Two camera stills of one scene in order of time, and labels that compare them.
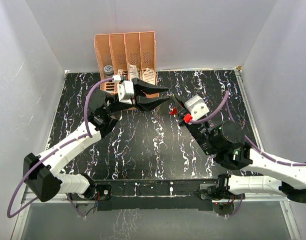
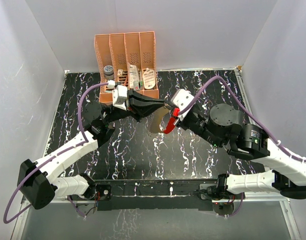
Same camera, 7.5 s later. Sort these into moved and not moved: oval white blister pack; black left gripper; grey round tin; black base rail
Moved: black left gripper
Not moved: oval white blister pack; black base rail; grey round tin
